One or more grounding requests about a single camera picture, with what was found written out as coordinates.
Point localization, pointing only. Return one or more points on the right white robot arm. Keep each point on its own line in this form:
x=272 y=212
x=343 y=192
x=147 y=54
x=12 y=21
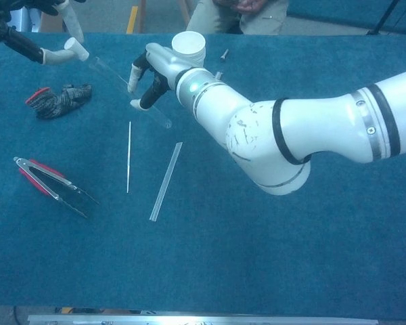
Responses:
x=291 y=142

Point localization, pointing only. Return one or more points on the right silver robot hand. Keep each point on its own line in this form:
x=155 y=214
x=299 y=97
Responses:
x=165 y=64

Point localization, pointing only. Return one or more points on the wooden frame legs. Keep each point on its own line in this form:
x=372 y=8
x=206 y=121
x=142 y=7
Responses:
x=142 y=17

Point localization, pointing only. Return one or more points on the small metal bolt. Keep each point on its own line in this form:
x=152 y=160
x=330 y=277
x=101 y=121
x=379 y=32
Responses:
x=224 y=55

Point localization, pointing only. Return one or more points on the blue felt table cloth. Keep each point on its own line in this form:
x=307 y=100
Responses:
x=223 y=254

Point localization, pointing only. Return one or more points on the grey metal cabinet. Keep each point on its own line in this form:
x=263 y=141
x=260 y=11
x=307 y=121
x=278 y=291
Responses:
x=23 y=20

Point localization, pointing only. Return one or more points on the aluminium profile rail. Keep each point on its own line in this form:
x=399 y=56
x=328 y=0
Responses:
x=189 y=320

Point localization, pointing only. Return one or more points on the thin white stirring rod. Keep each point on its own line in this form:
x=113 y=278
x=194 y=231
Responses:
x=129 y=155

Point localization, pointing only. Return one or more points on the clear glass test tube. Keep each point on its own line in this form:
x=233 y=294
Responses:
x=160 y=118

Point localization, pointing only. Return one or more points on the black glove with orange cuff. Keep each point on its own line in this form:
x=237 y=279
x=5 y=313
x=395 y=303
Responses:
x=61 y=101

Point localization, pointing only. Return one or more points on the clear plastic strip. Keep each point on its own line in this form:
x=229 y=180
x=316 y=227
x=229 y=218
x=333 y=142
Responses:
x=165 y=181

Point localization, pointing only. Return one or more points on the seated person in beige trousers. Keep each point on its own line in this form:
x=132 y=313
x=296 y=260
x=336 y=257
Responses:
x=206 y=17

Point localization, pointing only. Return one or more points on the stacked white paper cups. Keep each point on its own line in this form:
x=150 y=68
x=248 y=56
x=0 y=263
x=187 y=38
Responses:
x=189 y=44

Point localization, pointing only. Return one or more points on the black tripod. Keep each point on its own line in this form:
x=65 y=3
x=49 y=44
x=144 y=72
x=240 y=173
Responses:
x=380 y=23

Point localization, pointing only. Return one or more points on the brown cardboard box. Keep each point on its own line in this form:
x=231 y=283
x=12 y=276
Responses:
x=52 y=23

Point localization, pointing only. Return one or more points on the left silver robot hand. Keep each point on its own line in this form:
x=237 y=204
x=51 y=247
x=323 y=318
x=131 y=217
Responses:
x=6 y=37

